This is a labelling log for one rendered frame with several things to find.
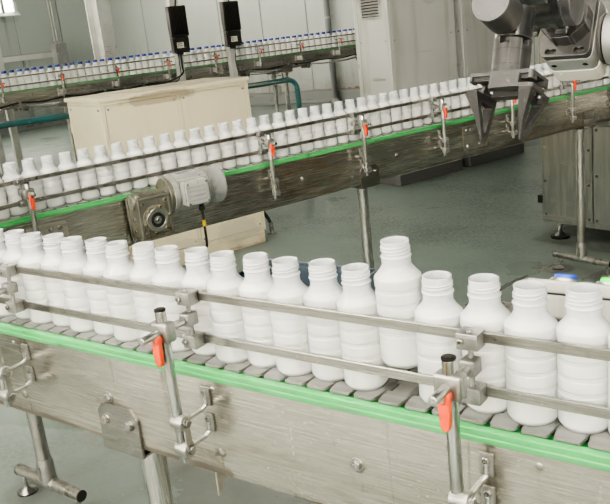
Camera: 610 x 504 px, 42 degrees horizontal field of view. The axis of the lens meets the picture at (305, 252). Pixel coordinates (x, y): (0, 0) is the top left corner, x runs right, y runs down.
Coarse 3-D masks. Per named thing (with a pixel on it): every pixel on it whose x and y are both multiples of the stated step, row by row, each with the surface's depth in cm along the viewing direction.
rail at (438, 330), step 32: (128, 288) 127; (160, 288) 122; (96, 320) 134; (128, 320) 129; (352, 320) 102; (384, 320) 99; (288, 352) 110; (576, 352) 85; (608, 352) 83; (608, 416) 85
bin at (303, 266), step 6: (270, 258) 190; (270, 264) 190; (300, 264) 184; (306, 264) 183; (270, 270) 190; (300, 270) 185; (306, 270) 184; (372, 270) 173; (300, 276) 185; (306, 276) 184; (372, 276) 170; (306, 282) 185; (372, 282) 171; (372, 288) 171; (216, 474) 142; (222, 474) 143; (216, 480) 142; (222, 480) 143; (222, 486) 143
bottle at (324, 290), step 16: (320, 272) 106; (320, 288) 106; (336, 288) 107; (304, 304) 108; (320, 304) 106; (320, 320) 106; (320, 336) 107; (336, 336) 107; (320, 352) 108; (336, 352) 108; (320, 368) 109; (336, 368) 108
